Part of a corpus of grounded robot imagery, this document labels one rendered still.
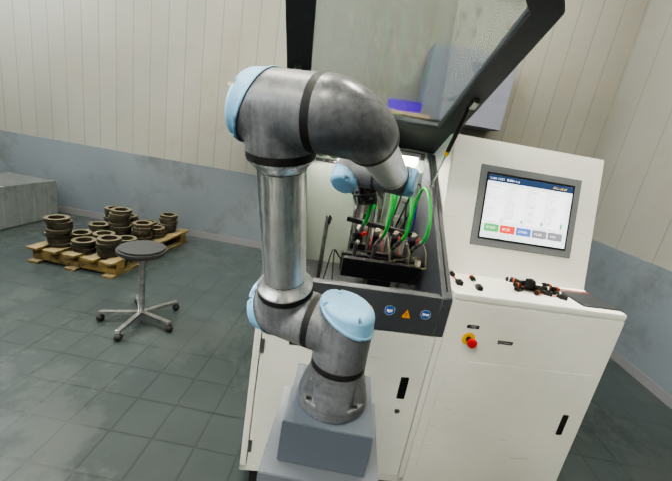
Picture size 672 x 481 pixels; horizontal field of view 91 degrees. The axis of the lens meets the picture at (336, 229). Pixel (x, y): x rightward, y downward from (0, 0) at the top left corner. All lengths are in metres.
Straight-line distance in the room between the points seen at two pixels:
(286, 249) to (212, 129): 3.72
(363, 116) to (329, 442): 0.61
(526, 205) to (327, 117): 1.32
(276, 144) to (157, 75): 4.12
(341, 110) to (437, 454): 1.54
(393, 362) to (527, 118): 3.39
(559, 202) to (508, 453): 1.11
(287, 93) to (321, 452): 0.66
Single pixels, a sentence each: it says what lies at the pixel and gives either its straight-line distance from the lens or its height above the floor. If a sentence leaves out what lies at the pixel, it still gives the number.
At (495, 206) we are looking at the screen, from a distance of 1.59.
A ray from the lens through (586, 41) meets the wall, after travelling 4.60.
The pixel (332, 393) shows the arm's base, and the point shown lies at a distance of 0.73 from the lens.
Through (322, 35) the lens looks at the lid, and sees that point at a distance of 1.22.
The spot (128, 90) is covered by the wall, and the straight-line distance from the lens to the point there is 4.78.
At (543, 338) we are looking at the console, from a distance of 1.57.
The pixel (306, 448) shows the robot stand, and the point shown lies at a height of 0.84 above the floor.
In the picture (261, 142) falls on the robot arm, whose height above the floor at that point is 1.42.
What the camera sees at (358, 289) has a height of 0.94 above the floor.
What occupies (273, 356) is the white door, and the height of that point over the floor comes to 0.63.
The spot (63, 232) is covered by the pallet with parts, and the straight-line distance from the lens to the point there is 3.75.
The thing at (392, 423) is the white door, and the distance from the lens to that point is 1.58.
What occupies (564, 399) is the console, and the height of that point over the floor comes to 0.58.
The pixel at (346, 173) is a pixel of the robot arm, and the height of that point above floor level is 1.36.
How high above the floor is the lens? 1.44
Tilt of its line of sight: 15 degrees down
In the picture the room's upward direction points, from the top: 10 degrees clockwise
